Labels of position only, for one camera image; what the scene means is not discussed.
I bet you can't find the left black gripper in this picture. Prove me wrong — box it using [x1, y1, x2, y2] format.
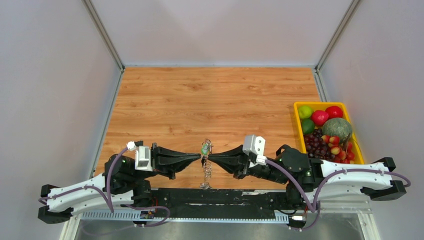
[130, 142, 202, 182]

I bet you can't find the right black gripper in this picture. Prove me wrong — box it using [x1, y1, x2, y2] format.
[207, 145, 289, 186]

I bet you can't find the red handled metal key organizer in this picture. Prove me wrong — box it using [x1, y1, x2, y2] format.
[200, 138, 213, 190]

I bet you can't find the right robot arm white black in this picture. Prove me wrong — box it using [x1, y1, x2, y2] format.
[208, 145, 411, 209]

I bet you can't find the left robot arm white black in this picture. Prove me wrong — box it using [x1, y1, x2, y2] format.
[37, 140, 201, 224]

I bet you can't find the dark green lime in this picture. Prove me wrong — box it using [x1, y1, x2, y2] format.
[300, 118, 315, 135]

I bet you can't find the purple grape bunch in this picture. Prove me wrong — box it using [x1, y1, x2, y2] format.
[303, 128, 335, 161]

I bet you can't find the light green apple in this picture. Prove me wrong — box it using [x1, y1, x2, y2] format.
[297, 105, 314, 120]

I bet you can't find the yellow plastic fruit bin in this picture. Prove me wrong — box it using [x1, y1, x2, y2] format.
[294, 101, 364, 164]

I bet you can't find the red apple left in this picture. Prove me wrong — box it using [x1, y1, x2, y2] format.
[310, 110, 330, 127]

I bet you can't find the red apple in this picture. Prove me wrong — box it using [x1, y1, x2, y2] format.
[310, 110, 330, 127]
[325, 105, 344, 119]

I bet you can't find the green netted melon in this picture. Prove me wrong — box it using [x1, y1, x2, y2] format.
[321, 117, 353, 142]

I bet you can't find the small red peaches cluster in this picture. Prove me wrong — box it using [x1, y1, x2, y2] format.
[318, 135, 356, 164]

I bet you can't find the red apple right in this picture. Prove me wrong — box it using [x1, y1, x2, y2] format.
[325, 105, 344, 119]

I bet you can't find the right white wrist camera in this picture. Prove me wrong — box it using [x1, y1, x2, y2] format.
[243, 134, 267, 168]

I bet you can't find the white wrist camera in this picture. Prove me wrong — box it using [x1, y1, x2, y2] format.
[126, 141, 153, 172]
[243, 134, 267, 168]

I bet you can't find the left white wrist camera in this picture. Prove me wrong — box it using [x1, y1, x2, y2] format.
[126, 141, 153, 172]

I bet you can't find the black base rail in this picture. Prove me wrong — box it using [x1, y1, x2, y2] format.
[152, 188, 306, 214]

